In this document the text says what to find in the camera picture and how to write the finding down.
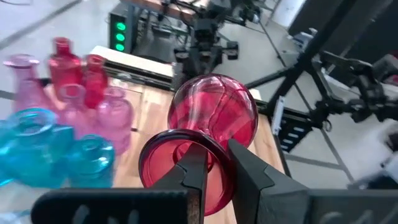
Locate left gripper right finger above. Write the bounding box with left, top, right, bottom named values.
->
left=228, top=139, right=308, bottom=224

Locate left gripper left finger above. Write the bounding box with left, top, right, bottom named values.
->
left=152, top=143, right=208, bottom=224

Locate red bulb glass vase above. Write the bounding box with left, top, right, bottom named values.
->
left=138, top=73, right=259, bottom=217

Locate wide pink ribbed vase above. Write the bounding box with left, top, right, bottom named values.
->
left=93, top=86, right=135, bottom=156

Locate teal round glass vase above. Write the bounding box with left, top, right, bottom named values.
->
left=66, top=134, right=116, bottom=189

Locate red square glass vase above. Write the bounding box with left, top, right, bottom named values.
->
left=81, top=54, right=109, bottom=110

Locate small pink glass vase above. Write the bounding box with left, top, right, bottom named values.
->
left=57, top=83, right=94, bottom=138

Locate teal square glass vase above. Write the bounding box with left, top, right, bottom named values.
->
left=0, top=108, right=76, bottom=189

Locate tall red ribbed vase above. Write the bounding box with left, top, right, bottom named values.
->
left=48, top=37, right=84, bottom=97

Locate pink bulbous vase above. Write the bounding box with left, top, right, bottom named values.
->
left=2, top=54, right=47, bottom=113

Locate background robot station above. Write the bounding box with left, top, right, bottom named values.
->
left=172, top=0, right=240, bottom=80

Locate black box with green lights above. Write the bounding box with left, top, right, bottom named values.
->
left=108, top=2, right=136, bottom=54

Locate white metal bracket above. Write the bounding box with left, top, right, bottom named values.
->
left=271, top=95, right=286, bottom=137

